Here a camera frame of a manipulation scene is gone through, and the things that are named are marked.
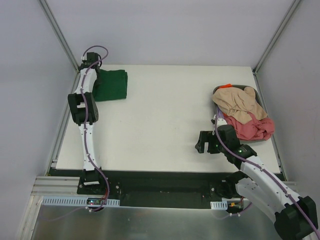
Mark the green t shirt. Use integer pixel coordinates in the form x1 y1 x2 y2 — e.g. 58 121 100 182
92 69 128 102

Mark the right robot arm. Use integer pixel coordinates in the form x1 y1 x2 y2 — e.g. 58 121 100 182
195 124 320 240

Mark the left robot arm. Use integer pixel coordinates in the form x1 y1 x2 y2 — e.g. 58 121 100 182
67 52 106 195

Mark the lilac t shirt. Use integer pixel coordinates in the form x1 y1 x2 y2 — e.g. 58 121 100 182
217 107 225 119

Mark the pink t shirt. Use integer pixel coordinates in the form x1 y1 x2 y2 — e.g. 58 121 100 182
224 115 276 141

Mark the beige t shirt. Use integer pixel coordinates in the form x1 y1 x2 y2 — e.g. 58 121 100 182
212 86 266 124

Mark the orange t shirt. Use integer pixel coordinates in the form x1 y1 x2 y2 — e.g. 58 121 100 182
219 83 233 89

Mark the grey laundry basket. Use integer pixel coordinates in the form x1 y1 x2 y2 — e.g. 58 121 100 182
212 85 276 142

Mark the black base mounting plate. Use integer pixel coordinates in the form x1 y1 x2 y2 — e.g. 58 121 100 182
76 168 251 208

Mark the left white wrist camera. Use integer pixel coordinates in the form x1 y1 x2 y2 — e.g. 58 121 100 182
81 55 88 61

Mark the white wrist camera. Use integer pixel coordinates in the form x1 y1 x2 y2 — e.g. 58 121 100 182
215 118 228 129
81 55 88 61

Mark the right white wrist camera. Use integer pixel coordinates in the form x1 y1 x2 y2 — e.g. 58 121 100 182
215 118 228 129

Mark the left aluminium frame post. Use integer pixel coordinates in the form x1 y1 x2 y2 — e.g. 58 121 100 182
37 0 84 73

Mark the aluminium frame post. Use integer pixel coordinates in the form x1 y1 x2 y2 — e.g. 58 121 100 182
37 0 84 73
252 0 303 75

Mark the right white cable duct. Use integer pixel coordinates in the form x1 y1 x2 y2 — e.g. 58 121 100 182
210 200 228 211

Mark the white cable duct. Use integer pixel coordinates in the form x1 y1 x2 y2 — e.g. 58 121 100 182
210 200 228 211
41 196 104 208

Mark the right aluminium table rail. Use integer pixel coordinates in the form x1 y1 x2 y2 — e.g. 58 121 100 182
253 73 287 181

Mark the aluminium table rail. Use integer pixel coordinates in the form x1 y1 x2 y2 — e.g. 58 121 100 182
44 72 83 176
253 73 287 181

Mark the right aluminium frame post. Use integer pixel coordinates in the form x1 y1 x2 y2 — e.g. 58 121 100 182
252 0 303 75

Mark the left aluminium table rail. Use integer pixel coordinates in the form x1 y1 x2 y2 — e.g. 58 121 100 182
44 72 83 176

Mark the left white cable duct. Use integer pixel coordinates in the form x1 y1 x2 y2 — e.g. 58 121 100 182
41 196 104 208

